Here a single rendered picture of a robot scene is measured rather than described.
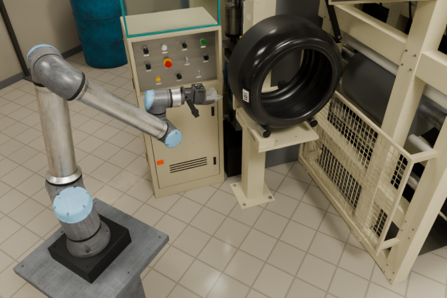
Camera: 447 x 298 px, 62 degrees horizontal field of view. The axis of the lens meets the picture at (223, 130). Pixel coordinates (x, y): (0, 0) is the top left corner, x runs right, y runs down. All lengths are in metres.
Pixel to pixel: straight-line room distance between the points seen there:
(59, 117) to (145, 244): 0.72
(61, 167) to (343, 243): 1.83
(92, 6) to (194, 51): 2.39
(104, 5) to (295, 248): 3.29
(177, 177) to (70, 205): 1.28
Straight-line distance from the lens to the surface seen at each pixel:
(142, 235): 1.91
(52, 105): 1.55
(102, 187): 3.09
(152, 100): 1.71
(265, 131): 1.94
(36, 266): 1.97
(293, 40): 1.73
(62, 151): 1.66
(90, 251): 1.78
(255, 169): 2.63
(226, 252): 2.54
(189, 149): 2.64
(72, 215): 1.62
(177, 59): 2.31
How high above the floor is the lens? 2.07
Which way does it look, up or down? 36 degrees down
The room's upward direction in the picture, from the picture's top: 1 degrees counter-clockwise
